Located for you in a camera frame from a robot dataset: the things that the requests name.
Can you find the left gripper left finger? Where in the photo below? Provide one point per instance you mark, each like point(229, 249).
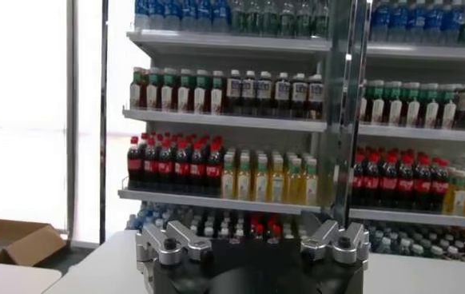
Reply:
point(184, 237)

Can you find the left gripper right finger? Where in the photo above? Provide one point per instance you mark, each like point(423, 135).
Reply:
point(324, 236)

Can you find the red cap cola bottle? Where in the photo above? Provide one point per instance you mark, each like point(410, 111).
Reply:
point(181, 169)
point(151, 167)
point(213, 171)
point(258, 231)
point(166, 168)
point(371, 183)
point(135, 165)
point(439, 186)
point(358, 181)
point(197, 169)
point(388, 183)
point(422, 185)
point(276, 232)
point(405, 185)

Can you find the yellow tea bottle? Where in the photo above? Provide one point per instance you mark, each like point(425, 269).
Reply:
point(294, 185)
point(277, 185)
point(261, 183)
point(244, 183)
point(457, 195)
point(228, 181)
point(310, 187)

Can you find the grey metal shelf rack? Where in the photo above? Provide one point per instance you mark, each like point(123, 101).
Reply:
point(416, 133)
point(216, 120)

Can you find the green cap tea bottle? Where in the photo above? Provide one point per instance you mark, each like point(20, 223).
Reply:
point(169, 94)
point(153, 94)
point(363, 108)
point(395, 108)
point(377, 108)
point(448, 112)
point(185, 95)
point(412, 110)
point(137, 92)
point(217, 97)
point(430, 111)
point(201, 96)

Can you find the blue label dark drink bottle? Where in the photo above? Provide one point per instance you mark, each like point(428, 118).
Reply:
point(249, 90)
point(315, 94)
point(299, 92)
point(264, 91)
point(282, 92)
point(233, 90)

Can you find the brown cardboard box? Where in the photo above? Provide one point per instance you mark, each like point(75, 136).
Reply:
point(29, 247)

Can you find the white side table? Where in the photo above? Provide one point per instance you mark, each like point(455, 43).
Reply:
point(13, 281)

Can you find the blue label water bottle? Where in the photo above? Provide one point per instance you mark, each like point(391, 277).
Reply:
point(142, 16)
point(415, 20)
point(157, 16)
point(397, 20)
point(204, 16)
point(172, 16)
point(188, 16)
point(379, 20)
point(433, 20)
point(451, 20)
point(220, 16)

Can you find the dark window frame post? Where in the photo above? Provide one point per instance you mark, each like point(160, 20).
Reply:
point(103, 120)

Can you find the grey window frame post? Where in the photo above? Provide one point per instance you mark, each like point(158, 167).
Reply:
point(71, 120)

